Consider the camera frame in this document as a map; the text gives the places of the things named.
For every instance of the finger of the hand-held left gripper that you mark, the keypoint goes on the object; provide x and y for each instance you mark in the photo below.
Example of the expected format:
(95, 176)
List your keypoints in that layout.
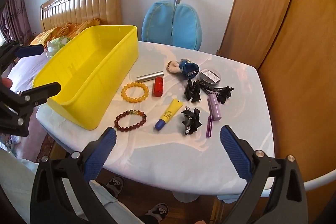
(29, 50)
(39, 94)

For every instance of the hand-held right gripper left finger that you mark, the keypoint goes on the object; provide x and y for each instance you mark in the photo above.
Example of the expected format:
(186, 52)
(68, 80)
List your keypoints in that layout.
(101, 153)

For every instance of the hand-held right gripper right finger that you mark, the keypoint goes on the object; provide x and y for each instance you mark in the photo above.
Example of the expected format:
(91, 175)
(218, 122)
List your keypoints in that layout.
(235, 153)

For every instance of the slim purple mascara tube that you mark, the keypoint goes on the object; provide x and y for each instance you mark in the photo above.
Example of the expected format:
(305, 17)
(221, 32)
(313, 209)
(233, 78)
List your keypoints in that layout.
(209, 127)

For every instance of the purple lipstick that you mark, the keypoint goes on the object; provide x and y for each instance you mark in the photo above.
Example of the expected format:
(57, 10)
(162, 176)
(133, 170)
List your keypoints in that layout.
(214, 108)

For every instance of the yellow plastic bin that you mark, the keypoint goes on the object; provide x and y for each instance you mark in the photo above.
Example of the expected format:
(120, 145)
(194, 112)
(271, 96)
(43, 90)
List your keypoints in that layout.
(86, 77)

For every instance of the black bow with pearls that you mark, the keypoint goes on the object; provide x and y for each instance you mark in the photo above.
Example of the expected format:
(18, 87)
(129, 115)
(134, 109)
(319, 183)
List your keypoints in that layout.
(191, 119)

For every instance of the long black bow hair clip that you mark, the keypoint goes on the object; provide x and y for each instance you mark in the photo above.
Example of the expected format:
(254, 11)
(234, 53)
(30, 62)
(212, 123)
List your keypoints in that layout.
(224, 94)

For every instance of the black rhinestone hair clip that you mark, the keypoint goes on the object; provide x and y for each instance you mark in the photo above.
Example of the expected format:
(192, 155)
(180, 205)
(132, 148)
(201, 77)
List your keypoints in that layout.
(210, 88)

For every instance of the black ribbon bow hair claw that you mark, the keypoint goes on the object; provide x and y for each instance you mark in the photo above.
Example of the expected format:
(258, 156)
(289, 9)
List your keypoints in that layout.
(193, 92)

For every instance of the yellow tube with blue cap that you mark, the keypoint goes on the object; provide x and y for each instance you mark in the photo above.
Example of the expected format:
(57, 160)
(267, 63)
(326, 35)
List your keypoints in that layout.
(168, 114)

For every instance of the round black tin with label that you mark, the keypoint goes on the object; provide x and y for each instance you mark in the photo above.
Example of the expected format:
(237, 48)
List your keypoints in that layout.
(210, 77)

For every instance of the red lipstick tube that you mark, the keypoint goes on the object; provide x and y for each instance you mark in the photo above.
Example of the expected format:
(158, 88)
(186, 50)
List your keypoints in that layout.
(157, 87)

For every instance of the silver metal tube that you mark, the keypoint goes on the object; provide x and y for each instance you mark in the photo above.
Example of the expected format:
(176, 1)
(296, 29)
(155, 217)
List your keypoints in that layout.
(150, 76)

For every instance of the plush doll with blue hat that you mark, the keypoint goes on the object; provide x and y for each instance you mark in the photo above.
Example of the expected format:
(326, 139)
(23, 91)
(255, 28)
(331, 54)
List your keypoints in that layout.
(187, 67)

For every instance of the person's left hand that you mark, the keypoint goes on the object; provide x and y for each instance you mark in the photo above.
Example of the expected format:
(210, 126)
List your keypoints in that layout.
(5, 82)

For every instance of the bed sheet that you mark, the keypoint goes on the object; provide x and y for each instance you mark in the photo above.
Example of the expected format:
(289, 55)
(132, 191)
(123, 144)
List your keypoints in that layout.
(29, 69)

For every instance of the green plush toy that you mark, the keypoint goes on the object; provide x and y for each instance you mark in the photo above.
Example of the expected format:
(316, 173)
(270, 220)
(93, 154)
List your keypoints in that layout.
(59, 43)

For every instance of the panda print slipper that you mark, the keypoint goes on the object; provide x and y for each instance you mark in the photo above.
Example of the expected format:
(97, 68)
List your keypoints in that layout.
(157, 211)
(115, 184)

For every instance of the orange patterned pillow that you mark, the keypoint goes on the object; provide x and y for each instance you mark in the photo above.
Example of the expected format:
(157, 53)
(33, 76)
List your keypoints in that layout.
(68, 28)

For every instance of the tan padded bed headboard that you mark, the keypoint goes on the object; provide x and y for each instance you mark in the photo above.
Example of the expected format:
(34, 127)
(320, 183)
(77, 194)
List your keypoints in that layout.
(78, 6)

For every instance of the person's light trousers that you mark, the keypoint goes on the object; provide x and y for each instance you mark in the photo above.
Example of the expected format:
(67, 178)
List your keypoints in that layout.
(15, 182)

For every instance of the wooden wardrobe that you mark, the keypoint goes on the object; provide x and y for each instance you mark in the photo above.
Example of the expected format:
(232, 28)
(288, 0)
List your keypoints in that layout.
(288, 56)

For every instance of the light blue chair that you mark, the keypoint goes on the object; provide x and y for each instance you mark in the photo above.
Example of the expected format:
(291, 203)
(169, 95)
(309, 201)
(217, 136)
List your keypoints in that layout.
(160, 24)

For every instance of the grey table pedestal base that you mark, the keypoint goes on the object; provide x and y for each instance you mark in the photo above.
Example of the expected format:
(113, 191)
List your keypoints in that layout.
(183, 196)

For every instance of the white table frame tube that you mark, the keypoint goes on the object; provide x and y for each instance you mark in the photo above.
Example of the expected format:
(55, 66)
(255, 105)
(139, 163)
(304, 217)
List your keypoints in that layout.
(323, 180)

